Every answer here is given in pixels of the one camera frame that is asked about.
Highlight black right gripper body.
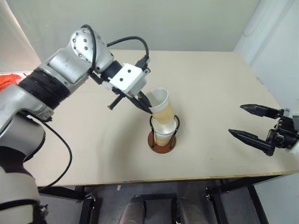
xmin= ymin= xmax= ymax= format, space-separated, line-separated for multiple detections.
xmin=265 ymin=109 xmax=299 ymax=149

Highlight black left arm wrist cable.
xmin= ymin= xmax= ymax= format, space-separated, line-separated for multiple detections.
xmin=80 ymin=24 xmax=150 ymax=72

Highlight silver robot torso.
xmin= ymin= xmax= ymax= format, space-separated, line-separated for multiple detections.
xmin=0 ymin=163 xmax=49 ymax=224

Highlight black metal stand frame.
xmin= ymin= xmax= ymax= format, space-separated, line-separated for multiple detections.
xmin=139 ymin=193 xmax=178 ymax=224

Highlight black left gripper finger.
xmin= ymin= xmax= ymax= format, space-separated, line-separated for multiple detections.
xmin=129 ymin=98 xmax=155 ymax=115
xmin=137 ymin=91 xmax=152 ymax=108

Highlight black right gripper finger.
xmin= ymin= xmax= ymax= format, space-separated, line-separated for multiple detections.
xmin=228 ymin=128 xmax=274 ymax=157
xmin=240 ymin=103 xmax=280 ymax=119

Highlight white and tan paper cup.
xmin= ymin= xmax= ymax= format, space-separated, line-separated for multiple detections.
xmin=146 ymin=87 xmax=176 ymax=125
xmin=150 ymin=118 xmax=178 ymax=146

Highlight black left arm shoulder cable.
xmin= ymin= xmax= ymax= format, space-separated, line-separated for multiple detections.
xmin=23 ymin=112 xmax=73 ymax=189

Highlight orange cloth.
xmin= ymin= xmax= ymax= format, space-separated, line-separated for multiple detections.
xmin=0 ymin=74 xmax=27 ymax=91

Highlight dark rounded robot leg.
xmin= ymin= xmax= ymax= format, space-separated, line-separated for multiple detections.
xmin=119 ymin=195 xmax=146 ymax=224
xmin=176 ymin=197 xmax=206 ymax=224

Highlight black metal table frame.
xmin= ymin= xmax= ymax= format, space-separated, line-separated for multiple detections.
xmin=37 ymin=174 xmax=289 ymax=224

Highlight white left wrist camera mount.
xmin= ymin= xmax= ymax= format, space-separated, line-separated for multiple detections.
xmin=104 ymin=62 xmax=150 ymax=99

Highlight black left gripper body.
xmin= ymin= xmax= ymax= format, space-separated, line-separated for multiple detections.
xmin=107 ymin=86 xmax=141 ymax=111

